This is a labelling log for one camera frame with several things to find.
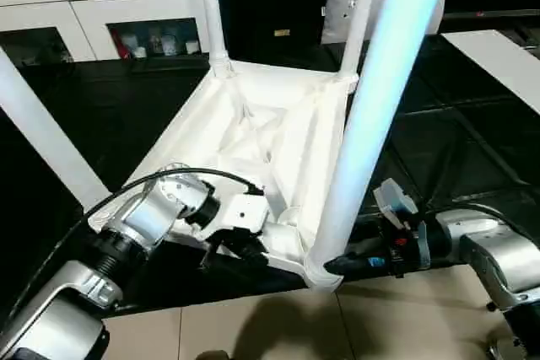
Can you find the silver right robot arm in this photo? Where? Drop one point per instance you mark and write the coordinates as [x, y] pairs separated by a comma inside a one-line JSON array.
[[485, 242]]

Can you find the light grey cushion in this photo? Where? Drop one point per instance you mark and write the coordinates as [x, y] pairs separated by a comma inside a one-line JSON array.
[[337, 18]]

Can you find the white sideboard with glass doors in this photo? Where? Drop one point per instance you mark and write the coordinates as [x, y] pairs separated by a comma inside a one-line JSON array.
[[84, 10]]

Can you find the white plastic table top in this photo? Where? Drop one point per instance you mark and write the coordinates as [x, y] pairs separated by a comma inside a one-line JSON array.
[[253, 132]]

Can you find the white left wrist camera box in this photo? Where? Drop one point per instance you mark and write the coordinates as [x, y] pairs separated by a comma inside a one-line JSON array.
[[246, 212]]

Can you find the white flat board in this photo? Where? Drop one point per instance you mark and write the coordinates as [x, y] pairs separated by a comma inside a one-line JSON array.
[[498, 60]]

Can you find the black cabinet with yellow label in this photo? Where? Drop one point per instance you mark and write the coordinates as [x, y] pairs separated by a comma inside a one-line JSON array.
[[261, 1]]

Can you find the brown rounded robot part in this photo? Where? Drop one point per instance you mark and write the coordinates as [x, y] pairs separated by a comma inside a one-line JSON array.
[[213, 356]]

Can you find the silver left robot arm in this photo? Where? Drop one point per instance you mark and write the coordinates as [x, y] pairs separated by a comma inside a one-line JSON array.
[[126, 225]]

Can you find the white plastic table leg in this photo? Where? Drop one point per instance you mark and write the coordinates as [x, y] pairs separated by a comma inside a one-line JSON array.
[[379, 82], [46, 124], [358, 18], [213, 10]]

